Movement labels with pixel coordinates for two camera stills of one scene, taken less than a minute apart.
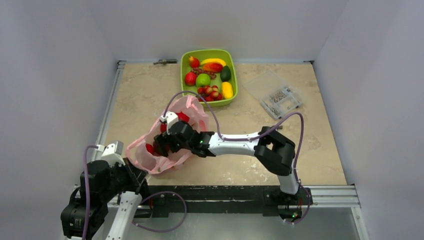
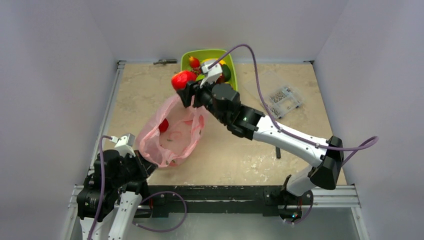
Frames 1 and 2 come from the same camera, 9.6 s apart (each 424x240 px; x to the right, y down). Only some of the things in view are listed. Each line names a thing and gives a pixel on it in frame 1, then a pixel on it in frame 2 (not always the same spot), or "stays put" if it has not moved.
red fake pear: x=194 y=62 stays put
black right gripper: x=166 y=142 to x=189 y=92
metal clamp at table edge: x=164 y=61 stays put
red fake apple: x=150 y=148 to x=180 y=79
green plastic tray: x=224 y=55 stays put
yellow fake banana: x=213 y=60 stays put
